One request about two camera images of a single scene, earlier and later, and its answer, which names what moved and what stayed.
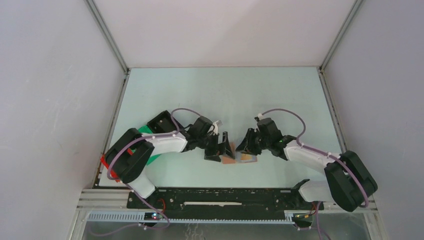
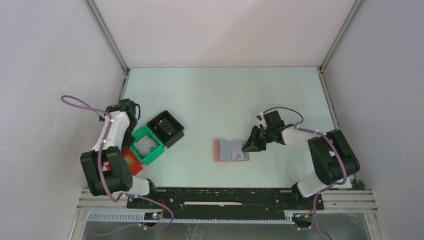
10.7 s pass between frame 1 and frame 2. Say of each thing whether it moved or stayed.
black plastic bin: stayed
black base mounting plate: stayed
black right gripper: moved
